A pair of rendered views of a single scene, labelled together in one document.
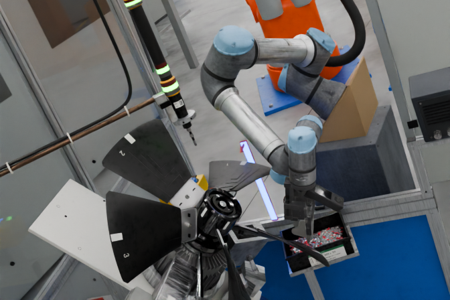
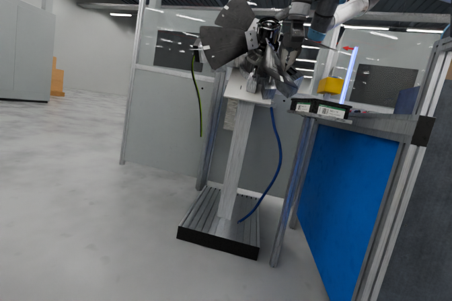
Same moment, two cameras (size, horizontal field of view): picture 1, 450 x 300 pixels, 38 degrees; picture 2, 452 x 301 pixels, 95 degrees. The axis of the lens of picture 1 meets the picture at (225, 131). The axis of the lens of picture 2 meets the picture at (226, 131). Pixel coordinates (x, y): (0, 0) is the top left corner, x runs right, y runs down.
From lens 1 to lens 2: 1.97 m
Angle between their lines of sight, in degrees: 72
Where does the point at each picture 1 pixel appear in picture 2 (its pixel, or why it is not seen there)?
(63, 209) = not seen: hidden behind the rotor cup
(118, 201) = not seen: outside the picture
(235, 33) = not seen: outside the picture
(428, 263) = (376, 205)
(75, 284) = (276, 99)
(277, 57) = not seen: outside the picture
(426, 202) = (407, 126)
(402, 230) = (381, 156)
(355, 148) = not seen: hidden behind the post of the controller
